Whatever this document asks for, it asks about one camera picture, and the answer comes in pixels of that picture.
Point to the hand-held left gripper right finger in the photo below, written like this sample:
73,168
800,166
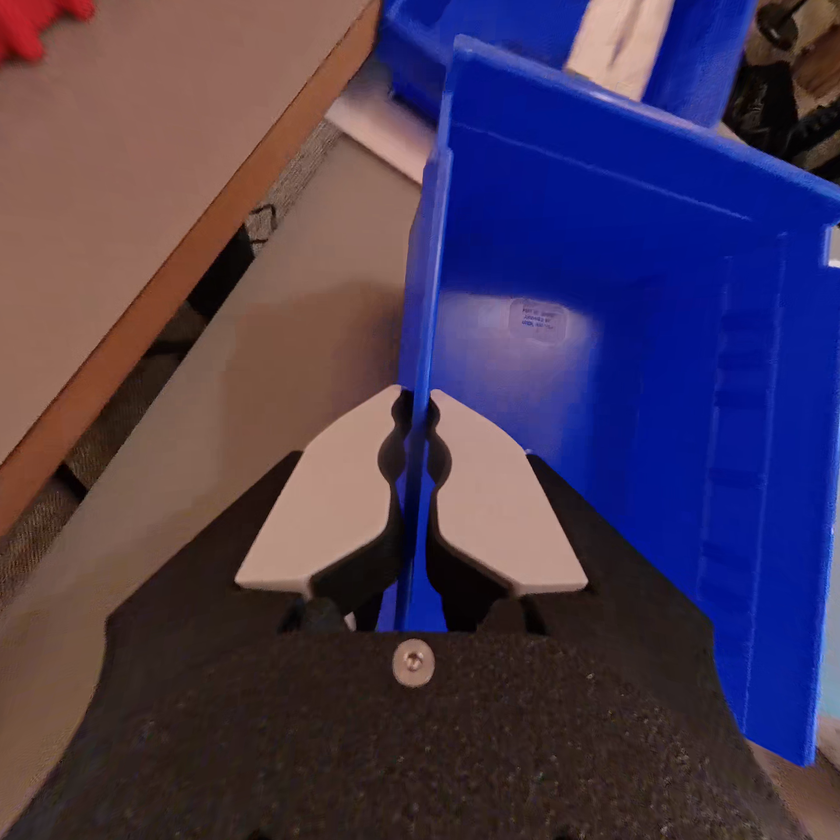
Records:
512,525

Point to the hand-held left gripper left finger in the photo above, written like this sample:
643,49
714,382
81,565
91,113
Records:
315,525

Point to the blue plastic bin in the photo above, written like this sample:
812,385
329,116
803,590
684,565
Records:
499,26
630,394

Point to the neighbouring wooden desk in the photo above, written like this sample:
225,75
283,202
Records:
131,197

